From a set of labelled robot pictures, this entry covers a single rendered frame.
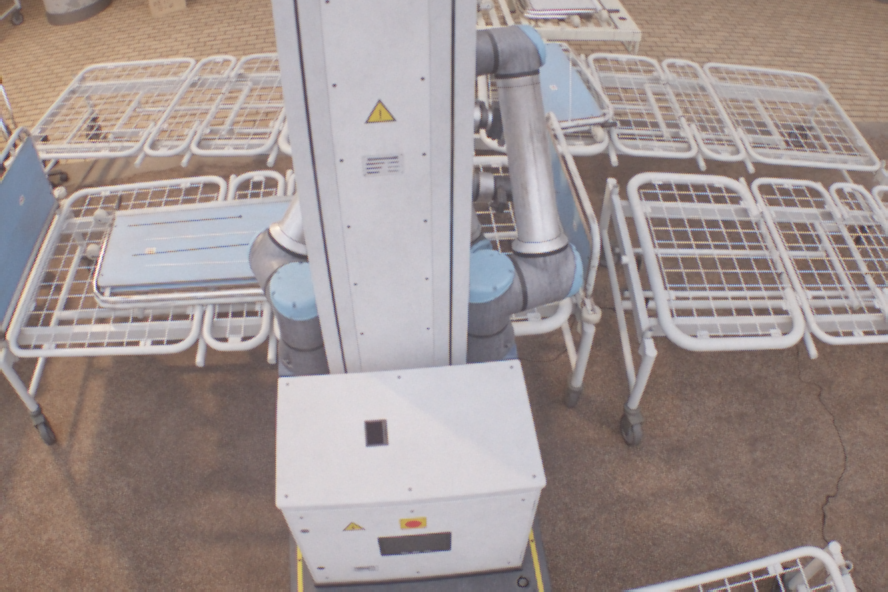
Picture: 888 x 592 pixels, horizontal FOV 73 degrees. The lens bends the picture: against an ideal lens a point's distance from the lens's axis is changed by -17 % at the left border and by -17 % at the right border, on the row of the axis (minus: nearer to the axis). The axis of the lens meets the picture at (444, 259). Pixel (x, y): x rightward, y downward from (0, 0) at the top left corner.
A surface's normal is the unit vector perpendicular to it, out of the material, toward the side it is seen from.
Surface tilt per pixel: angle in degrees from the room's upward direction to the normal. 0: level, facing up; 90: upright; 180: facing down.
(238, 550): 0
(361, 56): 90
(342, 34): 90
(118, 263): 5
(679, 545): 0
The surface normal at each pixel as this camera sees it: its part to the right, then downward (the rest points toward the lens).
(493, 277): -0.08, -0.70
